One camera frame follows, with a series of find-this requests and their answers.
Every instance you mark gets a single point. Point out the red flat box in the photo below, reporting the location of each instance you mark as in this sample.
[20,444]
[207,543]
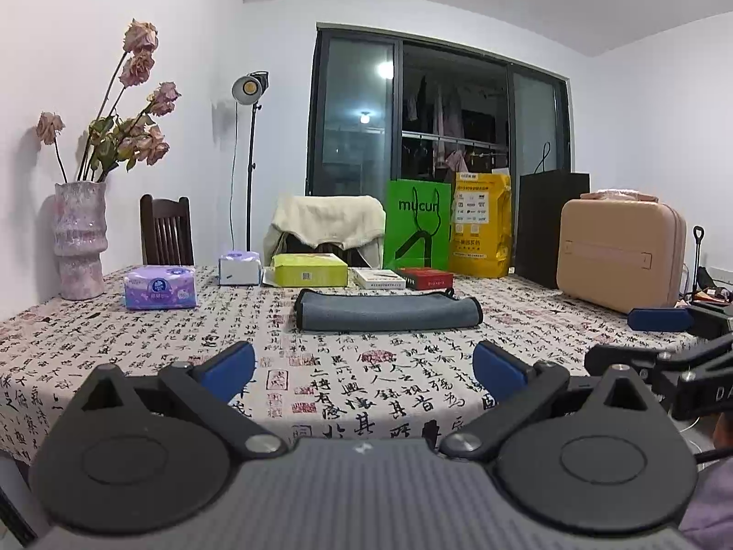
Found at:
[426,278]

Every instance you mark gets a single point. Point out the studio light on stand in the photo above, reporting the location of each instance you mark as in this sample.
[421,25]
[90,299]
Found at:
[251,126]

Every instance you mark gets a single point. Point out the pink suitcase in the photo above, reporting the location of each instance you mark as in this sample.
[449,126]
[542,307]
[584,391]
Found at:
[621,252]

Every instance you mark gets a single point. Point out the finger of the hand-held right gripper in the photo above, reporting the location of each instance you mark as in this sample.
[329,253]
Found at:
[618,360]
[658,319]

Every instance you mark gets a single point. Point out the dark wooden chair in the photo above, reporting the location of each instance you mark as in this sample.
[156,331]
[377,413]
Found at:
[167,232]

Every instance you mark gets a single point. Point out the white tissue pack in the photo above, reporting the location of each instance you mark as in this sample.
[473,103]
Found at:
[239,268]

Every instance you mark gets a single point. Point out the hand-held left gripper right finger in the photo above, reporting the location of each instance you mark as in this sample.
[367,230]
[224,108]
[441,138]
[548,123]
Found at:
[499,371]

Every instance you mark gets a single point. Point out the chair with cream blanket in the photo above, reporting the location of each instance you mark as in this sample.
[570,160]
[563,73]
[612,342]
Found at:
[323,223]

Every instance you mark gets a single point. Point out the yellow-green box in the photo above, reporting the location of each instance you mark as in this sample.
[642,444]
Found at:
[310,270]

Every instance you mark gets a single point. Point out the black paper bag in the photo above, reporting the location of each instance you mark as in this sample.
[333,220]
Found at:
[550,229]

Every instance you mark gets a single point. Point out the green paper bag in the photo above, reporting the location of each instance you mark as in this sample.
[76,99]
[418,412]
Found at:
[416,226]

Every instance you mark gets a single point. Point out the hanging clothes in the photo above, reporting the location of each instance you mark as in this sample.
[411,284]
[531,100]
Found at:
[452,126]

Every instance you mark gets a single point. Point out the grey cloth pouch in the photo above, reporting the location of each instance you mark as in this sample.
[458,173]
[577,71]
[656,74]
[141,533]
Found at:
[386,310]

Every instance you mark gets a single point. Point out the yellow plastic bag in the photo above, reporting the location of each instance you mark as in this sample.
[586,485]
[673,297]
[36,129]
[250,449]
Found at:
[481,223]

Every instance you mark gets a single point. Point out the dried pink roses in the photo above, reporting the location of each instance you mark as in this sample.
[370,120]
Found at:
[134,126]

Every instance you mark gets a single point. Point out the person's purple clothing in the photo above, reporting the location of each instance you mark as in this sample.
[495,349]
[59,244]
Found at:
[713,510]

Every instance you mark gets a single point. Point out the white flat box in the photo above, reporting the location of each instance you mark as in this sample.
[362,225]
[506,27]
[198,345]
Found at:
[378,278]

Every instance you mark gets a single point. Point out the purple tissue pack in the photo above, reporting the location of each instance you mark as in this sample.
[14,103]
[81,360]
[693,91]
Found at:
[160,288]

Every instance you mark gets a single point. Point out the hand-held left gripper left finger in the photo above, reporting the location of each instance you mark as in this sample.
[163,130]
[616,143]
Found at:
[228,371]

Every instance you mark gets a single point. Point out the speckled pink vase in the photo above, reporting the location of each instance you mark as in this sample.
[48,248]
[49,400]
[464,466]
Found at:
[80,240]

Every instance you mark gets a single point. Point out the black framed sliding glass door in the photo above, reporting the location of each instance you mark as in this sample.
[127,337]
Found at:
[355,126]

